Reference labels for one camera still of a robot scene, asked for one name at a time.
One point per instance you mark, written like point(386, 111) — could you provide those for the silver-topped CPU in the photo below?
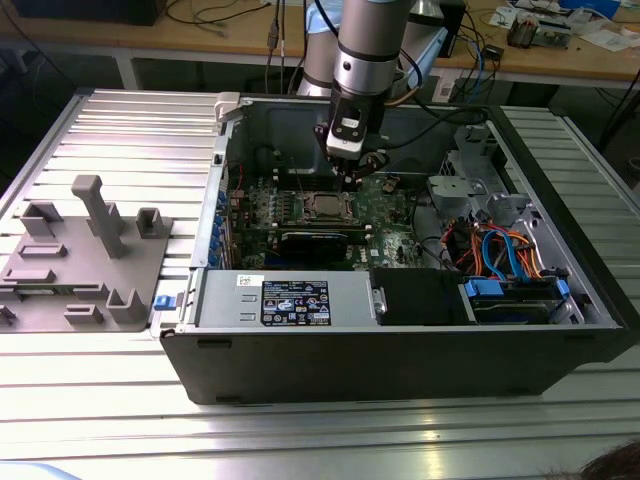
point(327, 204)

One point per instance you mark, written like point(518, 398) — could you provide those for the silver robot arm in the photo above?
point(367, 65)

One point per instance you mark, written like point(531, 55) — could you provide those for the metal locking lever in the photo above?
point(300, 184)

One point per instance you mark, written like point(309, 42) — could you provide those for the CPU socket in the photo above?
point(301, 219)

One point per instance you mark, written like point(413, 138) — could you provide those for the round coin battery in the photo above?
point(389, 186)

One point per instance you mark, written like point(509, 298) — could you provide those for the white label sheet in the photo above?
point(444, 89)

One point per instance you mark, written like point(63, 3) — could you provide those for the pale blue teach pendant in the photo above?
point(432, 47)

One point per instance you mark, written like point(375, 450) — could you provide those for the metal disk bay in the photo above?
point(455, 186)

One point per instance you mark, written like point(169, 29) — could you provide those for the black upright box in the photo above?
point(452, 30)

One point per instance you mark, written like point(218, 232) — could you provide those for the green motherboard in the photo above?
point(390, 245)

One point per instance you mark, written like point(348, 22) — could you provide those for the black graphics card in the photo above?
point(312, 247)

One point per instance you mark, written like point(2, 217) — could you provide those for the grey plastic latch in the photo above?
point(227, 102)

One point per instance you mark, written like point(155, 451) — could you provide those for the copper heatsink cooler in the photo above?
point(522, 32)

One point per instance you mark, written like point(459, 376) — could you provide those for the wooden desk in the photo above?
point(200, 35)

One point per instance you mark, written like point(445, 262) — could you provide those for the green circuit board device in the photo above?
point(554, 35)

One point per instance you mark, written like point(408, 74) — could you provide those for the hard disk in blue carrier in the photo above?
point(510, 312)

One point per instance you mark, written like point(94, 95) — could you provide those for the silver power supply unit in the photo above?
point(220, 300)

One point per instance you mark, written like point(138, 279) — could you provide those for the blue box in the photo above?
point(590, 4)

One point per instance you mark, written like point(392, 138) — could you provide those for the white papers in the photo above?
point(607, 40)

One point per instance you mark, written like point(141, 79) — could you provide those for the black PC case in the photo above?
point(350, 365)

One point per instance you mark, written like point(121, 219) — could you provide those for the blue plastic latch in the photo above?
point(164, 303)

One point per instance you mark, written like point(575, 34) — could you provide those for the black monitor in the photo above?
point(85, 10)

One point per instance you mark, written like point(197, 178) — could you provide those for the grey parts rack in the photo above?
point(75, 270)

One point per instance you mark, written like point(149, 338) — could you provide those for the dark-haired person's head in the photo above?
point(615, 465)

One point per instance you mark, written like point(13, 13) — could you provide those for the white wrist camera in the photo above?
point(347, 145)

